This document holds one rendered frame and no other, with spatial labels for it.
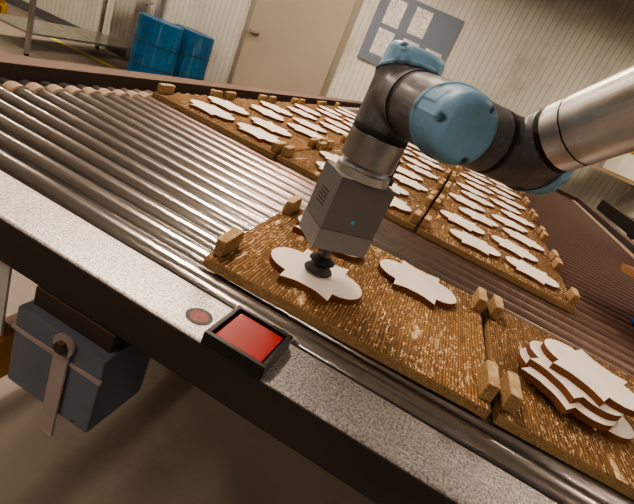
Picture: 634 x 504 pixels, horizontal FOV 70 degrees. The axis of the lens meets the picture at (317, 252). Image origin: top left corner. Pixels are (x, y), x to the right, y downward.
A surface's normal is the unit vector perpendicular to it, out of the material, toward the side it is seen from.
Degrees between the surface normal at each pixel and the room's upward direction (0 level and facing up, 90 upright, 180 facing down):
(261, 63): 90
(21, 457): 0
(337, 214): 90
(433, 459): 0
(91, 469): 0
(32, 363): 90
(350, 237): 90
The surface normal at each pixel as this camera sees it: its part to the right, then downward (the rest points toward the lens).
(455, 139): 0.28, 0.50
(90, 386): -0.33, 0.26
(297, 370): 0.38, -0.84
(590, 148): -0.50, 0.77
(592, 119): -0.86, 0.15
